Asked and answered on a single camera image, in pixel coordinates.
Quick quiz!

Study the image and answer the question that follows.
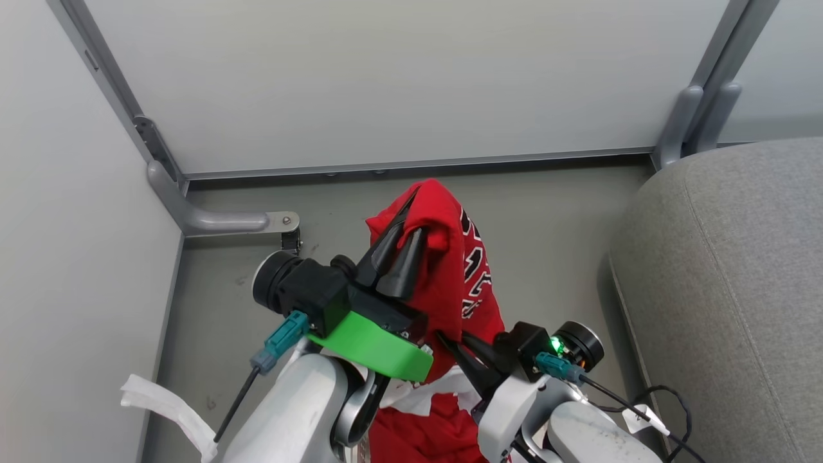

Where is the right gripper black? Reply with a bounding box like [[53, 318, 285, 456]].
[[439, 321, 557, 395]]

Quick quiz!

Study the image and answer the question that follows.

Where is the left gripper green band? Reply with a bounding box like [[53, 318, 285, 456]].
[[307, 189, 435, 383]]

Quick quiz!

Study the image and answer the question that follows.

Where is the red basketball jersey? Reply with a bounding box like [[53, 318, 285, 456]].
[[365, 178, 510, 463]]

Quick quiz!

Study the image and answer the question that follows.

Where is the grey partition foot with plate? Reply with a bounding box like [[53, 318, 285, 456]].
[[146, 160, 302, 239]]

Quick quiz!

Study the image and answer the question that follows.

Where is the grey fabric sofa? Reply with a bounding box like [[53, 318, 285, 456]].
[[607, 136, 823, 463]]

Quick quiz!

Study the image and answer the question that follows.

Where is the white fabric strip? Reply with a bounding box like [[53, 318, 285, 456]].
[[120, 374, 221, 463]]

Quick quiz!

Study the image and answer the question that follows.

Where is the grey partition double foot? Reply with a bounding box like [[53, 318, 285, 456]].
[[651, 81, 744, 172]]

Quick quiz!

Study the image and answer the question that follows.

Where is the grey partition bottom rail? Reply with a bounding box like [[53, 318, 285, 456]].
[[183, 146, 656, 182]]

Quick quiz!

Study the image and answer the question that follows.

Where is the left black cable teal plug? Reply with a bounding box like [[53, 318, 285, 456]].
[[212, 310, 311, 444]]

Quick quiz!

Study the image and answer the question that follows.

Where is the white cable label tag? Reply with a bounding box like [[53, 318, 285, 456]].
[[622, 403, 671, 438]]

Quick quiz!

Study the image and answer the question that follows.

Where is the grey partition post with bracket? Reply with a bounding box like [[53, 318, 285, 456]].
[[46, 0, 188, 194]]

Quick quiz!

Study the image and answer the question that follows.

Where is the grey partition post plain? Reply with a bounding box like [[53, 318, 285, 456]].
[[683, 0, 781, 156]]

